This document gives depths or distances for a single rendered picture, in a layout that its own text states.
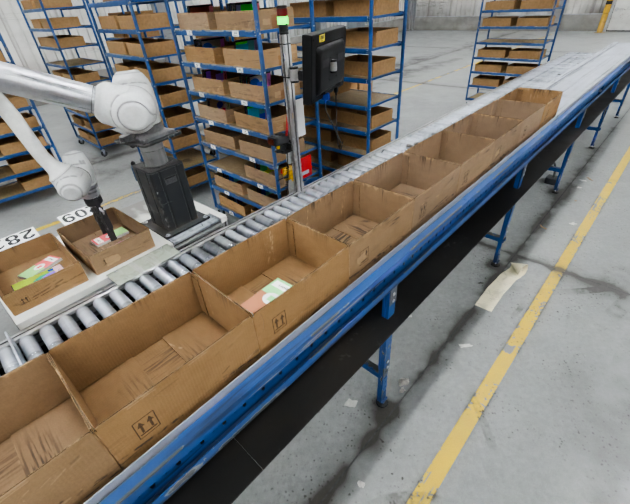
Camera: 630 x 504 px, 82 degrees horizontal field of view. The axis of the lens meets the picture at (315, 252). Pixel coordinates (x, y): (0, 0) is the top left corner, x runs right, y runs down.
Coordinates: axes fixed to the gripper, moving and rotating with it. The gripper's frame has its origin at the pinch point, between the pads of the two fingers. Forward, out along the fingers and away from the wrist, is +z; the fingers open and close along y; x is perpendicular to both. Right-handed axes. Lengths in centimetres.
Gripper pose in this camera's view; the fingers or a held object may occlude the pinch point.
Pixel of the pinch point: (108, 232)
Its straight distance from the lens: 208.7
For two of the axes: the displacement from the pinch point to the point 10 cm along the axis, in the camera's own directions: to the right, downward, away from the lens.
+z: 0.6, 8.1, 5.8
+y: 7.6, 3.4, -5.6
